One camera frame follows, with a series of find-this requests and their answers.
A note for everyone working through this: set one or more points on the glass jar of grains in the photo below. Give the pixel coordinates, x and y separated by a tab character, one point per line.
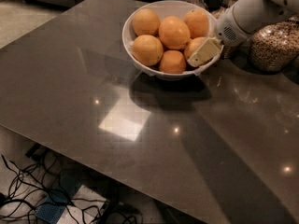
275	46

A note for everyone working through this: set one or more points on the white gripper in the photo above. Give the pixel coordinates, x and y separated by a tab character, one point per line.
226	30

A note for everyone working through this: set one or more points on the orange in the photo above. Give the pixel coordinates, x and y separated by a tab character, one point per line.
197	22
172	62
147	49
174	33
192	46
145	22

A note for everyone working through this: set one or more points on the blue box under table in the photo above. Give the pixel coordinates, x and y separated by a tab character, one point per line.
58	199

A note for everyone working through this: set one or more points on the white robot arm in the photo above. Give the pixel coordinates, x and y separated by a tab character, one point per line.
240	22

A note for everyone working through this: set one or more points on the white bowl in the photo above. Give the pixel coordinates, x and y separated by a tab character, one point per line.
164	9

